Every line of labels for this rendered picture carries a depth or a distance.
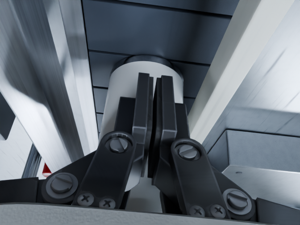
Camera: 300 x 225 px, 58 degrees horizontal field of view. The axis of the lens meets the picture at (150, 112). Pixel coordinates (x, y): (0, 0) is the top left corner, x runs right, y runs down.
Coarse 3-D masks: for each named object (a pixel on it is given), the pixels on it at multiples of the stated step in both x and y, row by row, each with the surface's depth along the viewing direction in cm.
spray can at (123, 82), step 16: (128, 64) 17; (144, 64) 17; (160, 64) 17; (112, 80) 17; (128, 80) 16; (176, 80) 17; (112, 96) 16; (128, 96) 15; (176, 96) 16; (112, 112) 15; (112, 128) 15; (144, 176) 13; (144, 192) 13; (128, 208) 12; (144, 208) 12; (160, 208) 12
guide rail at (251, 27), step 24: (240, 0) 11; (264, 0) 9; (288, 0) 9; (240, 24) 11; (264, 24) 10; (240, 48) 11; (216, 72) 14; (240, 72) 13; (216, 96) 14; (192, 120) 18; (216, 120) 17
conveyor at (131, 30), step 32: (96, 0) 14; (128, 0) 14; (160, 0) 14; (192, 0) 14; (224, 0) 13; (96, 32) 16; (128, 32) 16; (160, 32) 15; (192, 32) 15; (224, 32) 15; (96, 64) 18; (192, 64) 18; (96, 96) 21; (192, 96) 21
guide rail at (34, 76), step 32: (0, 0) 4; (32, 0) 5; (0, 32) 5; (32, 32) 6; (0, 64) 6; (32, 64) 6; (32, 96) 7; (64, 96) 9; (32, 128) 8; (64, 128) 9; (64, 160) 11
